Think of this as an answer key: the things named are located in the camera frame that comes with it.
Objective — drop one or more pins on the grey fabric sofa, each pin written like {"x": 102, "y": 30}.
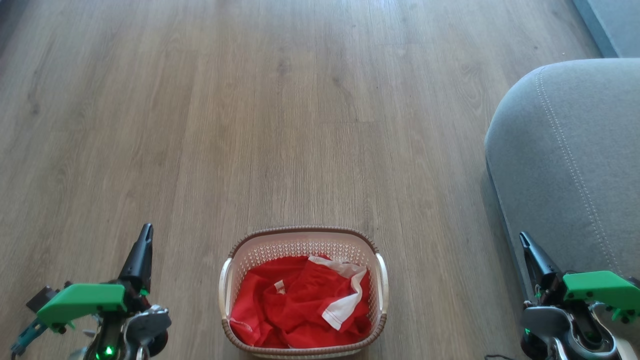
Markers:
{"x": 565, "y": 165}

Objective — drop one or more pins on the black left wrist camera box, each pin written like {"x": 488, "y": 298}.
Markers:
{"x": 42, "y": 297}

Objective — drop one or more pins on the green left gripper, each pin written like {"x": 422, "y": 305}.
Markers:
{"x": 80, "y": 300}

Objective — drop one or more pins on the blue-grey sofa section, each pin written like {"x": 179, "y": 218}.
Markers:
{"x": 612, "y": 22}

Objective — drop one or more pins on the red and white garment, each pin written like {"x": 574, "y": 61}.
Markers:
{"x": 295, "y": 305}

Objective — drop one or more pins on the teal left camera connector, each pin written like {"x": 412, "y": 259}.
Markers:
{"x": 27, "y": 337}

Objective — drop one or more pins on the white brown-rimmed laundry basket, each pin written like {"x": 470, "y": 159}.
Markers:
{"x": 300, "y": 245}

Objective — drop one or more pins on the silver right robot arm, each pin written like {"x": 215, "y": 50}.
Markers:
{"x": 547, "y": 322}

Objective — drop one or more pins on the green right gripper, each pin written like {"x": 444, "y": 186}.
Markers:
{"x": 600, "y": 287}

